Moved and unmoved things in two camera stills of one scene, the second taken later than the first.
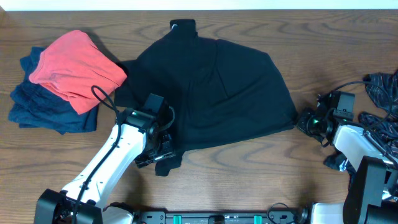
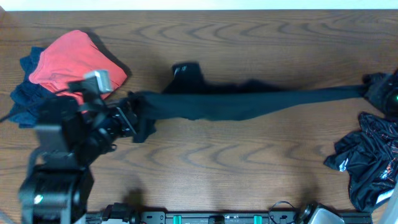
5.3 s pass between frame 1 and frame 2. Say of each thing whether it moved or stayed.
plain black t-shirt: moved
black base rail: stayed
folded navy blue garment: stayed
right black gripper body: moved
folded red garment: stayed
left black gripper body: moved
